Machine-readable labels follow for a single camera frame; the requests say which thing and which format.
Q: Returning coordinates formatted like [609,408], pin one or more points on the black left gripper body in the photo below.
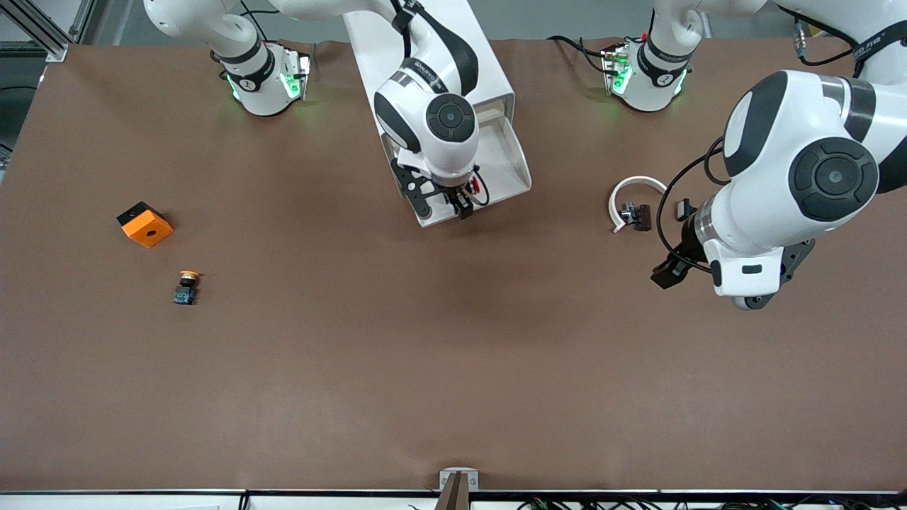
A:
[684,249]

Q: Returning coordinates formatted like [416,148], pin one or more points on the red capped push button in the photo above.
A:
[473,185]

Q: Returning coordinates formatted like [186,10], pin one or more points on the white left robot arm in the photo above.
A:
[772,177]

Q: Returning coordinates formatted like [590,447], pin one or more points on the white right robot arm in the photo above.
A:
[439,142]

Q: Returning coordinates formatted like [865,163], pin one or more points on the yellow capped push button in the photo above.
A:
[186,290]

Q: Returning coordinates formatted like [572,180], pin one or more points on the black small clip component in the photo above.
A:
[684,209]

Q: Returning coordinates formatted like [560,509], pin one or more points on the brown small electrical component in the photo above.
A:
[641,216]

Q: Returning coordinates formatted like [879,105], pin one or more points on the white curved plastic bracket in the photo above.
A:
[634,181]

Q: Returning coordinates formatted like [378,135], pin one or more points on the orange and black switch box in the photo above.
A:
[149,228]

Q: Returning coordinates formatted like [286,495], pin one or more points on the grey metal table bracket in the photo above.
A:
[459,478]

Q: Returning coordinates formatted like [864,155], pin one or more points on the aluminium frame profile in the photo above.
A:
[46,32]

